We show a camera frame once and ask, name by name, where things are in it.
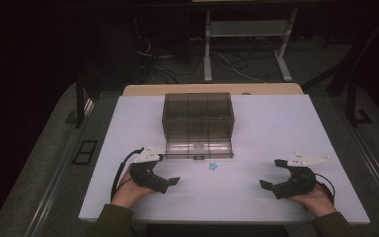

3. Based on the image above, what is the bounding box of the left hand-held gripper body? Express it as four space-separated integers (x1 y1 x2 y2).
129 145 171 195

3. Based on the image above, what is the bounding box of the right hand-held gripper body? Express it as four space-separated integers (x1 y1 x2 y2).
271 151 331 200

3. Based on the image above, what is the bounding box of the smoky transparent drawer box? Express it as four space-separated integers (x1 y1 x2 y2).
161 92 236 160

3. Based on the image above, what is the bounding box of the person's left hand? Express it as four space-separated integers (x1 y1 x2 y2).
111 164 156 209

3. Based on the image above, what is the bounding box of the person's right hand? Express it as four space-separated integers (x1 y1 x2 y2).
288 183 338 218

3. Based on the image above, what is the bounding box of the grey metal stand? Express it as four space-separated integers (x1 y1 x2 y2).
202 7 299 83

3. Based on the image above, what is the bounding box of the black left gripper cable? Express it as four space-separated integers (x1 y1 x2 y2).
110 148 145 202

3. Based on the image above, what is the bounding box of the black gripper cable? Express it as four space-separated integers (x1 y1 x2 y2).
110 148 145 202
315 172 337 205

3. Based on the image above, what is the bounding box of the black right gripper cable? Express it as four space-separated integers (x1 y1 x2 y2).
315 172 337 205

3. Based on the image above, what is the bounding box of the black rectangular floor frame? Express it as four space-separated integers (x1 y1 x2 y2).
71 139 99 166

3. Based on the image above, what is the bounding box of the tangle of floor cables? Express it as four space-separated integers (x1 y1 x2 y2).
134 34 267 85

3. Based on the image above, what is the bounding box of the black stand post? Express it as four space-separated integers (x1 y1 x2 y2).
74 70 87 129
345 65 373 127

